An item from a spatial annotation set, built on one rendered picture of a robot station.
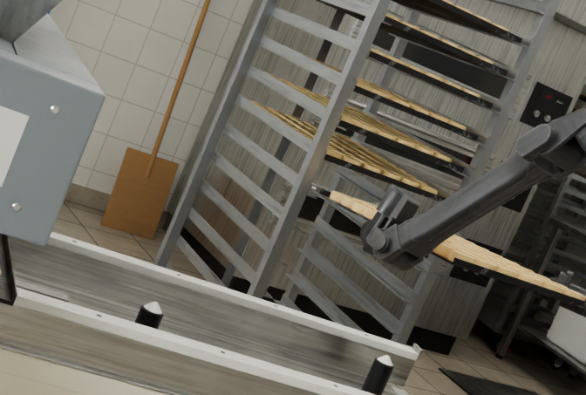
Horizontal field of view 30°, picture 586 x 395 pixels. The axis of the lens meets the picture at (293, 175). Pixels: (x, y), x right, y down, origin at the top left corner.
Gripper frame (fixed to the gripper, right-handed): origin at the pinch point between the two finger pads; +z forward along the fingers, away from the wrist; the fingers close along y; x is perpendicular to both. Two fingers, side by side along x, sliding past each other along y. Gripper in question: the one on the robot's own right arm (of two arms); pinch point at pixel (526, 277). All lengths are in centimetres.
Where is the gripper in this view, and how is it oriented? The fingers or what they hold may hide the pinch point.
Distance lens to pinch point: 254.1
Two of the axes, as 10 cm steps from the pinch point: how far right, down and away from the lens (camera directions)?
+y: 3.8, -9.2, -0.8
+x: -3.0, -0.4, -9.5
